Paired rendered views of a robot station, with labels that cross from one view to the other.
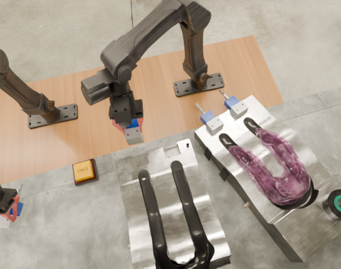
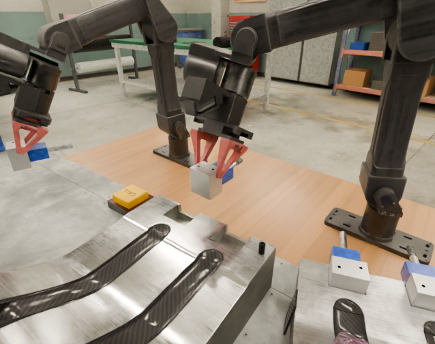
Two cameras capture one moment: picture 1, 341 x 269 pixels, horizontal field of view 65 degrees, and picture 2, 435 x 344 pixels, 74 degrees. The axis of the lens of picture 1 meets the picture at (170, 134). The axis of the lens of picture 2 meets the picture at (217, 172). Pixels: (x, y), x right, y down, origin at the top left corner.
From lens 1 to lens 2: 0.56 m
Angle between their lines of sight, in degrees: 46
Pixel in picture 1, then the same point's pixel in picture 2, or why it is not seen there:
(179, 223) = (86, 327)
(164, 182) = (168, 261)
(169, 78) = (335, 203)
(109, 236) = not seen: hidden behind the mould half
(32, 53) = not seen: hidden behind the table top
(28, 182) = (91, 176)
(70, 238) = (26, 238)
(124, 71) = (243, 32)
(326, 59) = not seen: outside the picture
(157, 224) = (71, 295)
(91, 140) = (178, 189)
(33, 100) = (169, 105)
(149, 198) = (124, 261)
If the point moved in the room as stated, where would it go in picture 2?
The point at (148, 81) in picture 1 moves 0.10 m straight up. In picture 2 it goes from (302, 190) to (307, 156)
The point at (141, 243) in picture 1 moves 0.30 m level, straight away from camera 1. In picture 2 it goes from (11, 282) to (30, 176)
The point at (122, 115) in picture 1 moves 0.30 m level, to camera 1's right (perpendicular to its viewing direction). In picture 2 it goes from (194, 84) to (413, 129)
